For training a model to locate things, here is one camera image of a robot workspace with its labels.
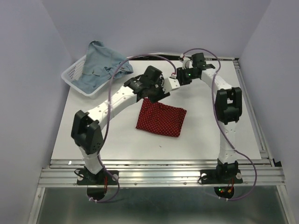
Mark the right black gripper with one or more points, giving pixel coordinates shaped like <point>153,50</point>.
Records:
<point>180,78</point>

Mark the white plastic basket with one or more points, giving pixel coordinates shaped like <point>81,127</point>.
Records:
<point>74,72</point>

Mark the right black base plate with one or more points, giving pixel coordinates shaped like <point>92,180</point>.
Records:
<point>211,176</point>

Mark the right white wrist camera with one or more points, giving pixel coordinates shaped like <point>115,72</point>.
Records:
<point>185,61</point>

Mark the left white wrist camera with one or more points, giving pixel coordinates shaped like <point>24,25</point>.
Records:
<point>171,84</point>

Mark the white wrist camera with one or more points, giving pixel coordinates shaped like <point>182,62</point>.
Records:
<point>185,61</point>
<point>171,84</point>

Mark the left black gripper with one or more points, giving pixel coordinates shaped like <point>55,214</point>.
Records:
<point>161,95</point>

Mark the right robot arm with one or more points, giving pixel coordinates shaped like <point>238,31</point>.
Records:
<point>227,108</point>

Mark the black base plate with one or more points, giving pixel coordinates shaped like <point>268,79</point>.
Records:
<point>211,176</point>
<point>84,178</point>

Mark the light blue denim skirt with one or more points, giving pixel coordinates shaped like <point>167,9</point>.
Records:
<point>100,64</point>

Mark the aluminium frame rail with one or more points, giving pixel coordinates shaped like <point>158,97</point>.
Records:
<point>159,176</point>

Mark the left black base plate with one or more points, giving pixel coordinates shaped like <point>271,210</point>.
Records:
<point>84,178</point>

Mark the red polka dot skirt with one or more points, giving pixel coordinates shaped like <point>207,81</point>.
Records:
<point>160,119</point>

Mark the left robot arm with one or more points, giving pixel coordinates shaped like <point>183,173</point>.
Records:
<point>87,126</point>

